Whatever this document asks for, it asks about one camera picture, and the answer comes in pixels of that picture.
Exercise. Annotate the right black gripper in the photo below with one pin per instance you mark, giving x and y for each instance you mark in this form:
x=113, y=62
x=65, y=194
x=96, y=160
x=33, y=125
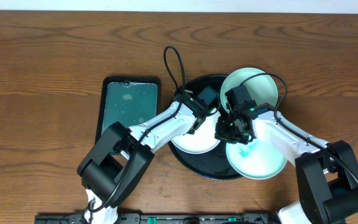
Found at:
x=220, y=132

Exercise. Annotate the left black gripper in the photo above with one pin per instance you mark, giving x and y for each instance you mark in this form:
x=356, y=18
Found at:
x=202, y=116

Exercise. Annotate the white plate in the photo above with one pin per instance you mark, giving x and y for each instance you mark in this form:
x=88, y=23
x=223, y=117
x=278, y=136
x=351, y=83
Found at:
x=202, y=140

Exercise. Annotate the mint green plate with stain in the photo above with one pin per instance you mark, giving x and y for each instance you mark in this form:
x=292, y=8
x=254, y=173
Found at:
x=256, y=160

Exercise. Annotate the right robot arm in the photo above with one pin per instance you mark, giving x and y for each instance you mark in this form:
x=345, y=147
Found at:
x=326, y=173

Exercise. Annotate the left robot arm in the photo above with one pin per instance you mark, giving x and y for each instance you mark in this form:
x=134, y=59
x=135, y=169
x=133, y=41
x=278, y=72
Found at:
x=121, y=156

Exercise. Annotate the black round tray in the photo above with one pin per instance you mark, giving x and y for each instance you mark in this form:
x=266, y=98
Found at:
x=214, y=163

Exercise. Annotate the black rectangular water tray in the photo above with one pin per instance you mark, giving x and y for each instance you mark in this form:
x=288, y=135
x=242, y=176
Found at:
x=128, y=100

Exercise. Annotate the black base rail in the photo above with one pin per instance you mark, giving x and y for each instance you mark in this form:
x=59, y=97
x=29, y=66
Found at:
x=135, y=218

